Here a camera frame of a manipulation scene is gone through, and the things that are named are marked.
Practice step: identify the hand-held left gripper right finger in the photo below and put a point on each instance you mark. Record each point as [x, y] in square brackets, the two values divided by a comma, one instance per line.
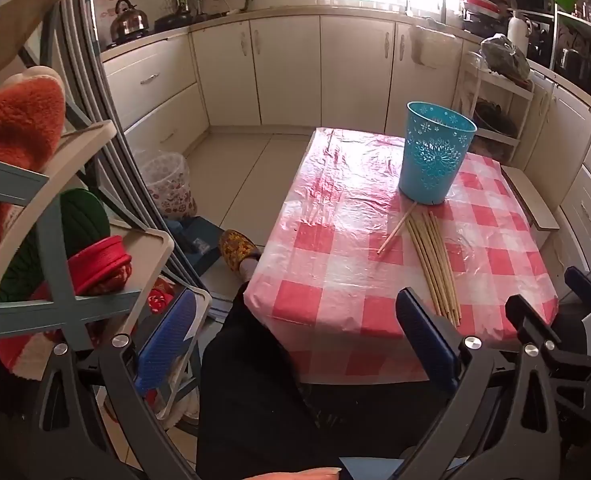
[425, 342]

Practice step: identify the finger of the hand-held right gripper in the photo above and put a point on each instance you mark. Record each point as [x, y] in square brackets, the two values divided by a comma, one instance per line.
[528, 320]
[584, 284]

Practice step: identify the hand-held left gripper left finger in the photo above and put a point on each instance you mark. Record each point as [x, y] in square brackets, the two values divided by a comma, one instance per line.
[168, 340]

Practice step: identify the bundle of wooden chopsticks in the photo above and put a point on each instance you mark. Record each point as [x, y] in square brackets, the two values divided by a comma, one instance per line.
[433, 260]

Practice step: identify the blue perforated plastic basket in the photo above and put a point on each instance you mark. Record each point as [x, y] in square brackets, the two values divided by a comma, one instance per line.
[430, 160]

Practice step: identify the person's left hand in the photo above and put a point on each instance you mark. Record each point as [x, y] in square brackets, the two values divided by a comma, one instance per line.
[300, 475]

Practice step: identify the person's left leg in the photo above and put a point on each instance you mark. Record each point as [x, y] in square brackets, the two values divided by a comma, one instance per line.
[245, 385]

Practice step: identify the white wooden stool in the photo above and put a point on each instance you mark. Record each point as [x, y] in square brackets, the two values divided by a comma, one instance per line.
[530, 200]

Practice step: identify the red fabric item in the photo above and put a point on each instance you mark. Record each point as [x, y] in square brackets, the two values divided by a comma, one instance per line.
[100, 260]

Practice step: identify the blue box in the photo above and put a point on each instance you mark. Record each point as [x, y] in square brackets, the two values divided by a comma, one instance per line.
[203, 240]

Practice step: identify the yellow patterned slipper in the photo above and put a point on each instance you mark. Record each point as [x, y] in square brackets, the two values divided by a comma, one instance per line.
[235, 250]

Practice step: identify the beige and blue shelf rack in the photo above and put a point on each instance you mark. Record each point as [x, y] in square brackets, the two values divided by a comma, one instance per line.
[50, 305]

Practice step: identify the red checked tablecloth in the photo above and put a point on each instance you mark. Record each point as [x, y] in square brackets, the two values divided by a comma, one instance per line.
[335, 240]

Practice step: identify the light blue cloth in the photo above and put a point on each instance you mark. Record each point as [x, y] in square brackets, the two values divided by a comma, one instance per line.
[370, 470]

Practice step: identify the floral trash bin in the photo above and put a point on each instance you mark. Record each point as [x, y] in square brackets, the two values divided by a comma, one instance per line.
[168, 190]

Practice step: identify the green knitted item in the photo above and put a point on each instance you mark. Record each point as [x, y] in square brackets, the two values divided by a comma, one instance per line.
[83, 215]

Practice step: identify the cream drawer cabinet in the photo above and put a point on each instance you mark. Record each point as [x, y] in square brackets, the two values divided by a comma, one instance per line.
[570, 125]

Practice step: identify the black pan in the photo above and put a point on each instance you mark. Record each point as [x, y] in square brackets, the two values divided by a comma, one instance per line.
[495, 120]

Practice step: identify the black pot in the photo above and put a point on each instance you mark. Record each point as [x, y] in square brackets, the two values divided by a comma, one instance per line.
[575, 67]

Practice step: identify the white trolley rack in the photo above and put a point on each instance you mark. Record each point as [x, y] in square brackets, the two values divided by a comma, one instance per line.
[468, 85]

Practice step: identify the bag of greens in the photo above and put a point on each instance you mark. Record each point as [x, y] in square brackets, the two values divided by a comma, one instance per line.
[505, 57]

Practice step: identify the white counter shelf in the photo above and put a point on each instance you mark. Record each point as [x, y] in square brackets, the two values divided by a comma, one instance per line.
[555, 40]

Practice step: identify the white thermos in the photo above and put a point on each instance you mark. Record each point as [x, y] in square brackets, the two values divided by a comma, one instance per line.
[518, 32]

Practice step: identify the hanging white bin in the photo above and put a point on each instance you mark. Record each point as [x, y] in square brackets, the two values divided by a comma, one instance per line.
[435, 47]

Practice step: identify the cream kitchen base cabinets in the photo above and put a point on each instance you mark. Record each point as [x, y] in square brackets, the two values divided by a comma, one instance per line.
[285, 70]

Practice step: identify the stacked dishes and pans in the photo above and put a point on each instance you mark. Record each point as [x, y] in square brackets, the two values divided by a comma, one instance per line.
[480, 7]

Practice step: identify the black wok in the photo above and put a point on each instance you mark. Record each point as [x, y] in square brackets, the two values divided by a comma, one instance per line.
[173, 21]

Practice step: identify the steel kettle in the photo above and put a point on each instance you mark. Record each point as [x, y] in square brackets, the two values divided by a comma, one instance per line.
[130, 22]

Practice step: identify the grey sliding door frame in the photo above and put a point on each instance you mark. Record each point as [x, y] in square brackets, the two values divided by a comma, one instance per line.
[120, 125]

